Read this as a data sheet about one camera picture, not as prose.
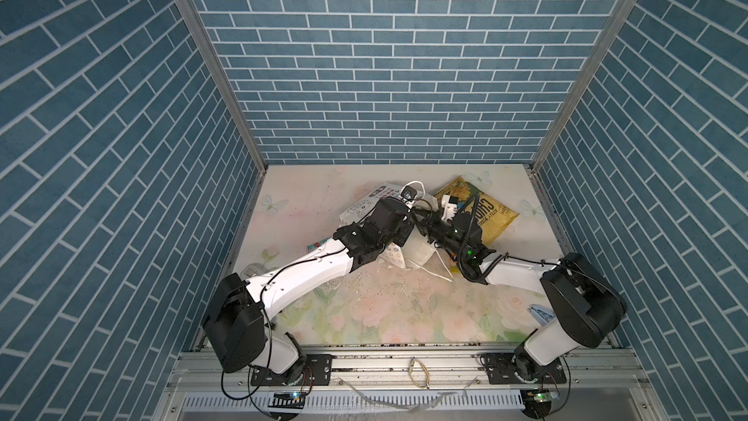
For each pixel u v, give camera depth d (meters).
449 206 0.81
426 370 0.76
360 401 0.70
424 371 0.76
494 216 0.98
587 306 0.45
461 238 0.67
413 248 0.86
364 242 0.58
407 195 0.66
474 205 0.99
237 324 0.40
